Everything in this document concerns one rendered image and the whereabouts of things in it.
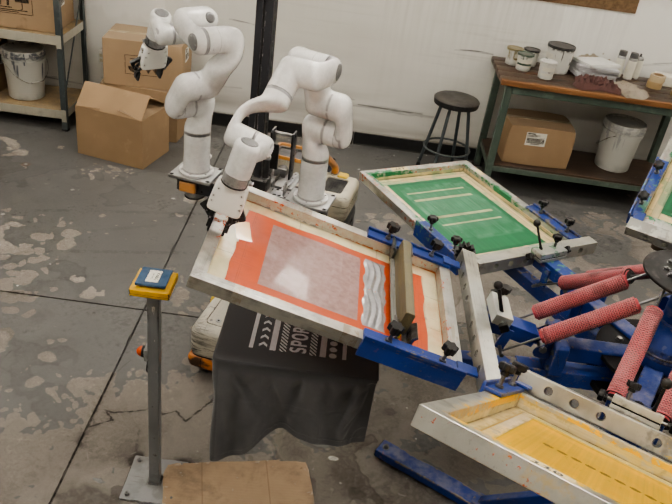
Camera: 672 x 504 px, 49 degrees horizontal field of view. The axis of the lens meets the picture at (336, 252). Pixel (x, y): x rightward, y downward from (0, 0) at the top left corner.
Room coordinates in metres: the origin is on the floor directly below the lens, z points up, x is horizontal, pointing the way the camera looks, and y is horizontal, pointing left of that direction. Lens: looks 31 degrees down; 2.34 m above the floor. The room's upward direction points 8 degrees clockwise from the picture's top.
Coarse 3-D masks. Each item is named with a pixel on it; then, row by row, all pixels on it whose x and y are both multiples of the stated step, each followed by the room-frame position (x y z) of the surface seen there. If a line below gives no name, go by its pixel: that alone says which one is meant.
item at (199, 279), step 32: (256, 192) 2.11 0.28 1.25; (224, 224) 1.85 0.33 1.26; (320, 224) 2.10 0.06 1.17; (416, 256) 2.11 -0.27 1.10; (192, 288) 1.55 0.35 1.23; (224, 288) 1.55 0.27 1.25; (448, 288) 1.98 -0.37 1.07; (288, 320) 1.55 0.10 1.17; (320, 320) 1.57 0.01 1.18; (448, 320) 1.80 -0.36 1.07
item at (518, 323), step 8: (488, 312) 1.85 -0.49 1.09; (520, 320) 1.87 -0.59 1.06; (496, 328) 1.83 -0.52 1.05; (512, 328) 1.83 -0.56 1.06; (520, 328) 1.83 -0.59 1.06; (528, 328) 1.84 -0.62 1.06; (536, 328) 1.86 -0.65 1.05; (512, 336) 1.83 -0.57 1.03; (520, 336) 1.83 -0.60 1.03; (528, 336) 1.83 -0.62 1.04; (536, 336) 1.83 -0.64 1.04; (528, 344) 1.83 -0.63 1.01
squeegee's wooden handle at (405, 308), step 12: (396, 252) 2.04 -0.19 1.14; (408, 252) 1.98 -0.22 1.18; (396, 264) 1.97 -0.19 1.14; (408, 264) 1.91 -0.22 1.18; (396, 276) 1.91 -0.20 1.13; (408, 276) 1.84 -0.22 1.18; (396, 288) 1.84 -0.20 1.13; (408, 288) 1.77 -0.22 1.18; (396, 300) 1.78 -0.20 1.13; (408, 300) 1.71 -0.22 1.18; (396, 312) 1.72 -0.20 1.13; (408, 312) 1.65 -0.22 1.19; (408, 324) 1.65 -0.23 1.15
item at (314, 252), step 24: (264, 216) 2.04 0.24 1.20; (240, 240) 1.85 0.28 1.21; (264, 240) 1.90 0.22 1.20; (288, 240) 1.95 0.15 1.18; (312, 240) 2.01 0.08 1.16; (312, 264) 1.87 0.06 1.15; (336, 264) 1.93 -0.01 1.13; (360, 264) 1.98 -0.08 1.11; (384, 264) 2.04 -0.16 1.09; (384, 288) 1.90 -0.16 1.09
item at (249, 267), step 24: (240, 264) 1.73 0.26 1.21; (264, 264) 1.78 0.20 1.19; (288, 264) 1.82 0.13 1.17; (264, 288) 1.66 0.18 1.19; (288, 288) 1.71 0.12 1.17; (312, 288) 1.75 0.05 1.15; (336, 288) 1.80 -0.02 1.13; (360, 288) 1.85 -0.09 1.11; (336, 312) 1.68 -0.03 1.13; (360, 312) 1.72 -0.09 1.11; (384, 312) 1.77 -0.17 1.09
